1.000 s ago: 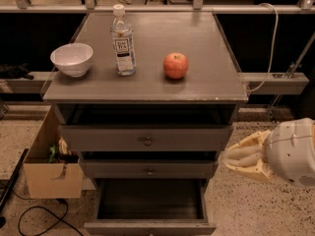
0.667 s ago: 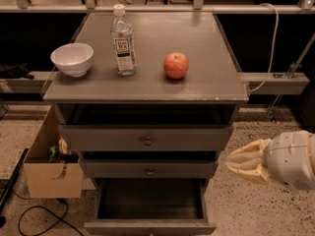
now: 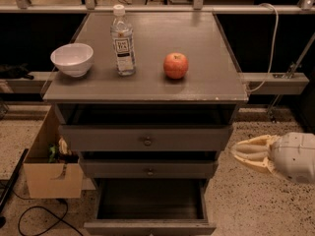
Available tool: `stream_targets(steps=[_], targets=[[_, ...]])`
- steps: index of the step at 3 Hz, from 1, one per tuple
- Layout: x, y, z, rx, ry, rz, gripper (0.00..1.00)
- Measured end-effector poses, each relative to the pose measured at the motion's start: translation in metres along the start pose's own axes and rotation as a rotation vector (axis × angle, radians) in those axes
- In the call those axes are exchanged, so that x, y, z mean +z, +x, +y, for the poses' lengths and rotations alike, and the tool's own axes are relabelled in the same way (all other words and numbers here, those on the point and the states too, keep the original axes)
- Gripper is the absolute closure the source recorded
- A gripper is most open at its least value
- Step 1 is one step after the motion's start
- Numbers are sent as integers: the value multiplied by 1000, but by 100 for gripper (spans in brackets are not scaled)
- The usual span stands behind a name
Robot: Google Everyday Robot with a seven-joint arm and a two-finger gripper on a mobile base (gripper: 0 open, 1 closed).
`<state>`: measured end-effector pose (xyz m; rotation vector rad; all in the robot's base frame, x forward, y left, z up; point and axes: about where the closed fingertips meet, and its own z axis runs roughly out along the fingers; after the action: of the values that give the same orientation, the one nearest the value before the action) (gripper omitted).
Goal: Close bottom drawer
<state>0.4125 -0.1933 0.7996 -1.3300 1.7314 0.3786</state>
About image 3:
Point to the black object on ledge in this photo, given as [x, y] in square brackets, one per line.
[15, 72]

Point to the black bar on floor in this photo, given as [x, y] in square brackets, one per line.
[6, 186]

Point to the metal window rail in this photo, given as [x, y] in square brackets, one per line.
[216, 9]

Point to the grey drawer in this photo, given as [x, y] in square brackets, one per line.
[101, 138]
[151, 207]
[123, 168]

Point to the metal support strut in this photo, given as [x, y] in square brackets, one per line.
[288, 75]

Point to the clear plastic water bottle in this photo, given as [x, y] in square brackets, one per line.
[122, 37]

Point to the grey drawer cabinet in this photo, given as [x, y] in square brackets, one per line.
[209, 95]

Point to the grey middle drawer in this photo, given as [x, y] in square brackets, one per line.
[123, 168]

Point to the red apple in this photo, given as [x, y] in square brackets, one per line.
[175, 65]

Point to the items inside cardboard box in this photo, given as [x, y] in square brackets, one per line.
[60, 153]

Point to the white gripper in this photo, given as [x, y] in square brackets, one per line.
[292, 156]

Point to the grey top drawer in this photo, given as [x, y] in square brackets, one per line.
[101, 138]

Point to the white bowl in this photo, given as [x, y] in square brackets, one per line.
[73, 59]

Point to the cardboard box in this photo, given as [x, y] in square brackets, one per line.
[50, 180]

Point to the grey bottom drawer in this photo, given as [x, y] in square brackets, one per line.
[151, 207]

